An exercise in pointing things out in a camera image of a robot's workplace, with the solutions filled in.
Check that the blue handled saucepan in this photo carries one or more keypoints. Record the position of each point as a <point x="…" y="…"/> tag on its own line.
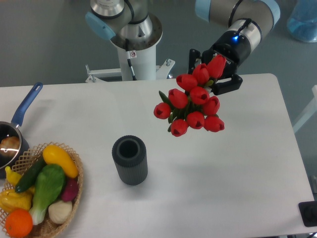
<point x="8" y="129"/>

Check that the yellow bell pepper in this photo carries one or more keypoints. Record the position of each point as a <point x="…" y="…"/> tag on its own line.
<point x="10" y="200"/>

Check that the yellow banana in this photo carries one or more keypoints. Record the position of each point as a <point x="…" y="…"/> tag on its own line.
<point x="11" y="176"/>

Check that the woven wicker basket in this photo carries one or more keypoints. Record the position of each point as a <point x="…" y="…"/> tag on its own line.
<point x="46" y="229"/>

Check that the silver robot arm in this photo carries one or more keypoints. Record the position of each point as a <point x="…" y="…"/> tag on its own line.
<point x="253" y="19"/>

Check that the yellow squash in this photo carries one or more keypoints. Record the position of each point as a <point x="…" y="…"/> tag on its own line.
<point x="53" y="154"/>

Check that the dark grey ribbed vase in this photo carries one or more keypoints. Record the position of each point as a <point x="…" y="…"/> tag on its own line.
<point x="130" y="157"/>

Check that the white garlic bulb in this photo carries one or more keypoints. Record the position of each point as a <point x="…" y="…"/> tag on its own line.
<point x="60" y="211"/>

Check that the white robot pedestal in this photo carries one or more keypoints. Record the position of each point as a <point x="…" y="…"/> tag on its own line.
<point x="136" y="46"/>

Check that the fried patty in pan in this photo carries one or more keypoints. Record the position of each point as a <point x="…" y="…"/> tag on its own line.
<point x="9" y="146"/>

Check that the orange fruit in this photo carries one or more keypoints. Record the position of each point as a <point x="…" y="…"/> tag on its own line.
<point x="19" y="223"/>

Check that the red tulip bouquet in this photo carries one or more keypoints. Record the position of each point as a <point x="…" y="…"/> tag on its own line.
<point x="192" y="106"/>

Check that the black device at table edge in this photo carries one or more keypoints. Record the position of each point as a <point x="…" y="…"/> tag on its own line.
<point x="308" y="211"/>

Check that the green bok choy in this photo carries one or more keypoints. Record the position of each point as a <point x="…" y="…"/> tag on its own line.
<point x="49" y="184"/>

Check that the green cucumber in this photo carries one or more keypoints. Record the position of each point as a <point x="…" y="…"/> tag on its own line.
<point x="29" y="177"/>

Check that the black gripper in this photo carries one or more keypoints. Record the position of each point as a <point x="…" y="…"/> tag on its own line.
<point x="234" y="48"/>

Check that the white frame at right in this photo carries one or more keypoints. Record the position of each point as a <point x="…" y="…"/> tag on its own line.
<point x="309" y="110"/>

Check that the blue plastic water bottle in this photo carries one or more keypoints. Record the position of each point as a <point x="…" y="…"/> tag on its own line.
<point x="302" y="23"/>

